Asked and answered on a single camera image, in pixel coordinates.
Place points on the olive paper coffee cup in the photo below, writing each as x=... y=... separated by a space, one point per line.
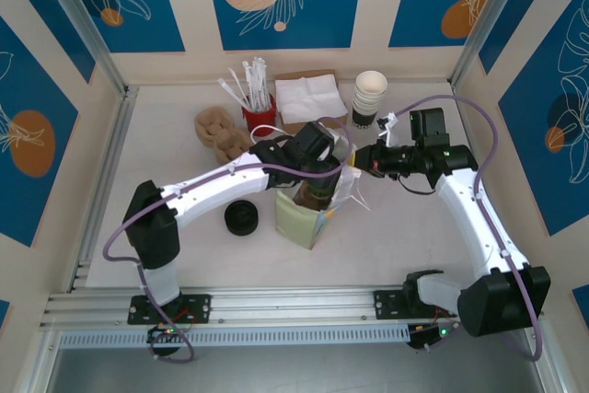
x=324 y=193

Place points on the beige pulp cup carrier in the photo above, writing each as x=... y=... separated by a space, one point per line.
x=301 y=197

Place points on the printed paper takeout bag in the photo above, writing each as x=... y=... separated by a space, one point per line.
x=299 y=227

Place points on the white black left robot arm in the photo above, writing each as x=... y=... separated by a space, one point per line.
x=211 y=190

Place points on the stack of paper cups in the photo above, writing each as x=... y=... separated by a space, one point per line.
x=368 y=98

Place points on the red stirrer holder cup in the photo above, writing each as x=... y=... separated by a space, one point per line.
x=260 y=119

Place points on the bundle of wrapped white stirrers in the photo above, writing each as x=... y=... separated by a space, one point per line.
x=255 y=84

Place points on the stack of beige cup carriers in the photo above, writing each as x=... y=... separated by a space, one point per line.
x=216 y=130

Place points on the black control board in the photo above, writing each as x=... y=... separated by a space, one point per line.
x=161 y=335
x=430 y=335

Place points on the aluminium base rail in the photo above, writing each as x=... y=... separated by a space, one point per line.
x=285 y=303

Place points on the aluminium frame post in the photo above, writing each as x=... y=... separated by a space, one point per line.
x=492 y=11
x=83 y=20

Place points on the aluminium side rail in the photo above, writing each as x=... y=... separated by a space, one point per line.
x=108 y=167

